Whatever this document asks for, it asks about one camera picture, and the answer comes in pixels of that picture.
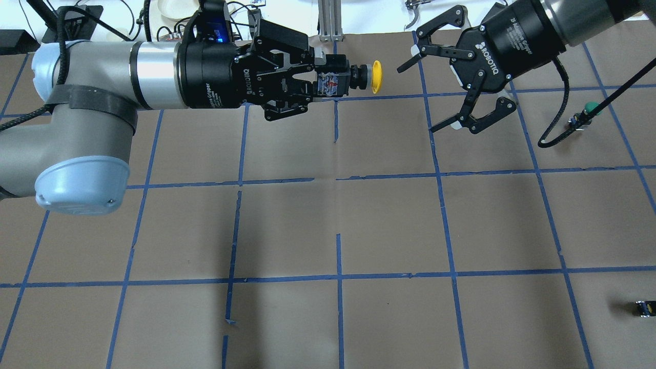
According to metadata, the aluminium frame post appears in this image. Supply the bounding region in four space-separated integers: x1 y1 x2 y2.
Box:
318 0 344 42

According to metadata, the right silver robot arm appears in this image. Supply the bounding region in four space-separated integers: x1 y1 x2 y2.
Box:
397 1 654 135

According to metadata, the yellow push button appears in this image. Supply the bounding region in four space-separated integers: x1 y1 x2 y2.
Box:
313 54 383 98

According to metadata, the green push button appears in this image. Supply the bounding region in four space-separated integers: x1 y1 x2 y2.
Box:
567 102 601 131

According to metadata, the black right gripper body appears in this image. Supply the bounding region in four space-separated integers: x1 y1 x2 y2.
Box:
450 1 565 93

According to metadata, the metal reacher grabber tool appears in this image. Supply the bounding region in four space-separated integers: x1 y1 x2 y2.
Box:
404 0 433 30

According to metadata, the black stand base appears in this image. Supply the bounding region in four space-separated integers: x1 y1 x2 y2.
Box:
37 4 104 44

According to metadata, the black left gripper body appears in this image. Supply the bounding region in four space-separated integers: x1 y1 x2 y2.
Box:
178 40 267 109

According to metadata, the white plate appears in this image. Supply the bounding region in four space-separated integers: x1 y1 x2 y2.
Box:
156 0 200 21

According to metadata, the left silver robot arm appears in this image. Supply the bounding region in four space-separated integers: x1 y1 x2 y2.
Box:
1 19 326 215

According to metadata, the red push button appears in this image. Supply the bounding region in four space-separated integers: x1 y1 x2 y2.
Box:
634 300 656 318

